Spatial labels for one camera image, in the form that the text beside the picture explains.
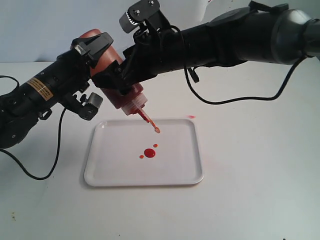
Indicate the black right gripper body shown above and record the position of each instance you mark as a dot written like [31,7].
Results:
[165,50]

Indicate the red sauce squeeze bottle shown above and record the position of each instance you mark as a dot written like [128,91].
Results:
[129,98]

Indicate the white rectangular tray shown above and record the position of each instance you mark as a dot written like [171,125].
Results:
[129,153]

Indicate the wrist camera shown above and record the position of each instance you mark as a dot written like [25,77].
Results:
[144,12]
[85,108]

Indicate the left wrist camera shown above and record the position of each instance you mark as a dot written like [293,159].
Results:
[85,108]

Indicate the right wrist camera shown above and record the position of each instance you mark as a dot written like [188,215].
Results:
[144,12]

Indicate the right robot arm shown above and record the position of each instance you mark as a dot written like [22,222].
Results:
[256,33]

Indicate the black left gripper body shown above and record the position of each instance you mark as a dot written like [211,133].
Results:
[67,75]

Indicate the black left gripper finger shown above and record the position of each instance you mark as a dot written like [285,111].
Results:
[92,48]
[111,78]

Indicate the red sauce puddle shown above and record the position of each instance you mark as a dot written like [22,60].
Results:
[149,152]

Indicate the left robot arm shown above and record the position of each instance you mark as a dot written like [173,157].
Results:
[15,126]

